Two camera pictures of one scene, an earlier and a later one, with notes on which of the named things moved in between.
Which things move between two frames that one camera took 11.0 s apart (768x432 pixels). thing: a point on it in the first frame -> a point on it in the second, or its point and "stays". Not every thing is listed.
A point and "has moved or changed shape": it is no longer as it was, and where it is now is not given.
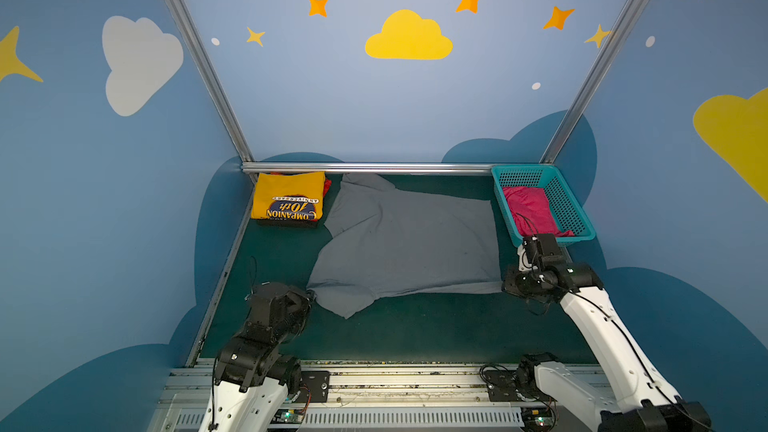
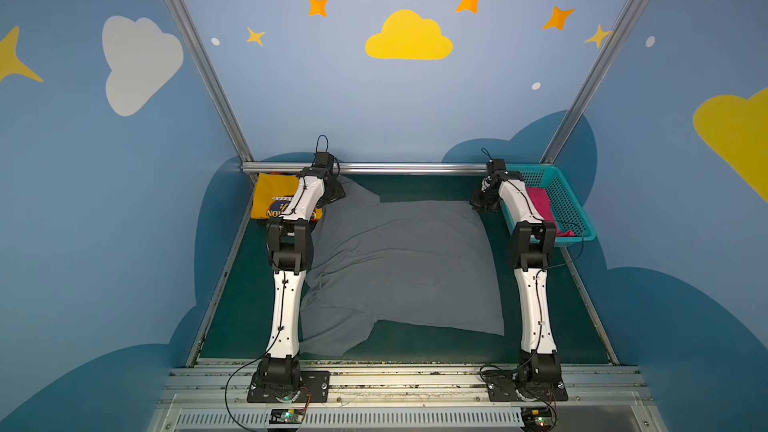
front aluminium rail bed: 374,396 stays
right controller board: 537,419 stays
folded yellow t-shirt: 298,196 stays
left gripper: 297,301 -> 335,190
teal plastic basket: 538,199 stays
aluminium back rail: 253,168 stays
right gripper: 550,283 -> 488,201
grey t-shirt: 383,242 has moved or changed shape
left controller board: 288,416 stays
